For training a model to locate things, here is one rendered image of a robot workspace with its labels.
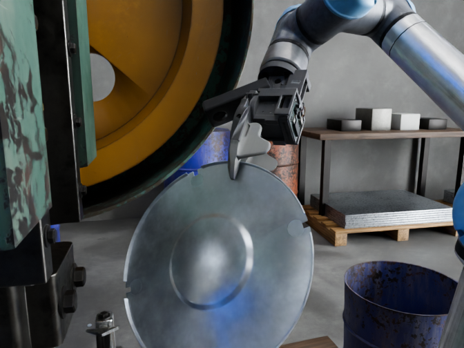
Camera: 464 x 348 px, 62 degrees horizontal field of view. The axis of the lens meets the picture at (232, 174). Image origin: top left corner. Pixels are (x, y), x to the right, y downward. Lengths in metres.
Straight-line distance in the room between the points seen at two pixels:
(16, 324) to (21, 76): 0.24
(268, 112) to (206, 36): 0.26
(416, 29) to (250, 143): 0.33
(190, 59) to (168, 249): 0.38
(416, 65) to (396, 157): 3.93
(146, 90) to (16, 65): 0.53
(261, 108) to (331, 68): 3.58
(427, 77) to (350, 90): 3.57
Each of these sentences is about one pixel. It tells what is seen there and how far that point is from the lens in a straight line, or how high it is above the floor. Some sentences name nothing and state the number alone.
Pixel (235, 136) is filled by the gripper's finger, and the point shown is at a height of 1.10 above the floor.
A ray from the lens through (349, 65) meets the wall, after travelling 4.25.
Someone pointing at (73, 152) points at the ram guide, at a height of 1.08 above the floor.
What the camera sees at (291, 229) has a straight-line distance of 0.50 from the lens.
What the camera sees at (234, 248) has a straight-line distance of 0.52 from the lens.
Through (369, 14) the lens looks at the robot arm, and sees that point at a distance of 0.70.
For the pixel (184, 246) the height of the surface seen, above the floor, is 0.94.
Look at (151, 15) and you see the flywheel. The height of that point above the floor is 1.31.
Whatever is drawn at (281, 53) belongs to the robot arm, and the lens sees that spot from 0.66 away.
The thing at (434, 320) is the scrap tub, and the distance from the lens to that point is 1.46.
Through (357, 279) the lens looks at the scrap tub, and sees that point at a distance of 1.74.
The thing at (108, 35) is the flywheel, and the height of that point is 1.27.
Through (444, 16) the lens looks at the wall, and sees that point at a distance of 4.89.
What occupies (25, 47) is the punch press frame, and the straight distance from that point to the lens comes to 0.32.
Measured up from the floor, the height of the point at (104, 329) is 0.79.
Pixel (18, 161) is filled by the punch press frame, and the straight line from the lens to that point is 0.29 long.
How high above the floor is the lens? 1.15
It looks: 11 degrees down
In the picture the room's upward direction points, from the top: straight up
